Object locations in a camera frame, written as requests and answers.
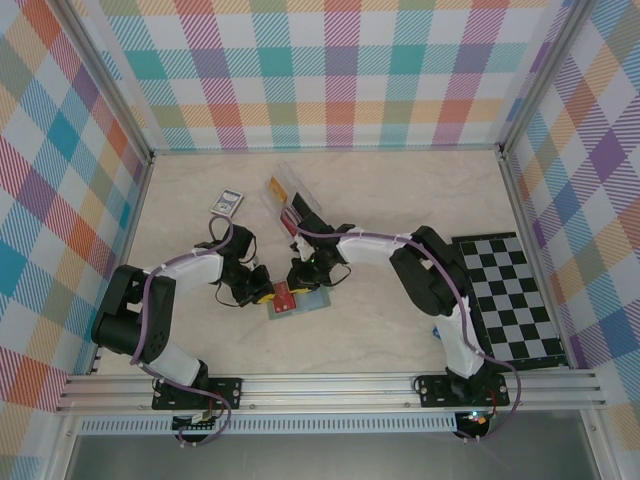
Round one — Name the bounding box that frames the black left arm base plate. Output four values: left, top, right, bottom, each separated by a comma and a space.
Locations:
152, 377, 244, 411

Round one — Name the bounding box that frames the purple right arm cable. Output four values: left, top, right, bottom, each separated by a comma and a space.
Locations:
292, 222, 524, 444

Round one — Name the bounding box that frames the black grey checkerboard mat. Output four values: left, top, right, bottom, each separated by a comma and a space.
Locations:
452, 232, 569, 369

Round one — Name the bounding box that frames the circuit board with lights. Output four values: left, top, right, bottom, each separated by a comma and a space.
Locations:
459, 409, 490, 429

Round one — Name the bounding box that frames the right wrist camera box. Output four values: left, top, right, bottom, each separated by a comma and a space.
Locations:
298, 209, 330, 236

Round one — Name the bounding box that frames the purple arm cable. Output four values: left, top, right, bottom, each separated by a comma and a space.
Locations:
292, 222, 524, 444
130, 217, 237, 449

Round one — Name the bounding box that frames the pale green card holder wallet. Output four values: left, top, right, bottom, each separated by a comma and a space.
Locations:
266, 284, 333, 321

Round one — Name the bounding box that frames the grey metal panel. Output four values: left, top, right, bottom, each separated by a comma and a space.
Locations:
64, 433, 601, 480

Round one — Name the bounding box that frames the blue white playing card box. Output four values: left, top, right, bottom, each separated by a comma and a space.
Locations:
209, 188, 247, 219

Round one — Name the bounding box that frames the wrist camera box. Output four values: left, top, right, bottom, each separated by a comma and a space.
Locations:
298, 209, 330, 236
229, 225, 257, 264

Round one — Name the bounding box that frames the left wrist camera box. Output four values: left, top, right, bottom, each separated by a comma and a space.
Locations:
229, 225, 257, 264

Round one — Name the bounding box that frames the aluminium frame post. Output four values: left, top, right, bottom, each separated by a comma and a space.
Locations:
497, 0, 591, 161
52, 0, 155, 166

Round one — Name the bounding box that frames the aluminium mounting rail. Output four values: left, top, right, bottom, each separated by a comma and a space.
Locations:
54, 370, 609, 415

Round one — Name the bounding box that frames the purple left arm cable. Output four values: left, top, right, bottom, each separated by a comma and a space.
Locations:
130, 217, 237, 449

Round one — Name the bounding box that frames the clear acrylic card stand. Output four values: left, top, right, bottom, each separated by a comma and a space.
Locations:
262, 162, 326, 236

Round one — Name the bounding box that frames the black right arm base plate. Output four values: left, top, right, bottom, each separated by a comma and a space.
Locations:
414, 373, 510, 407

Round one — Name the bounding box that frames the small black circuit board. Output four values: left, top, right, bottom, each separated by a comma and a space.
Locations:
172, 412, 220, 434

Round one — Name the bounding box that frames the slotted white cable duct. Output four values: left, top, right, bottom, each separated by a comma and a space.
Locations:
79, 413, 459, 435

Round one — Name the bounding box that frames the thin black cable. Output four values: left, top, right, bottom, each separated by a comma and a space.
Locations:
327, 263, 352, 290
213, 282, 242, 308

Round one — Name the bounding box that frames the aluminium frame bar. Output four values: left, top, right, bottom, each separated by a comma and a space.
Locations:
87, 154, 156, 376
497, 149, 576, 371
149, 146, 504, 157

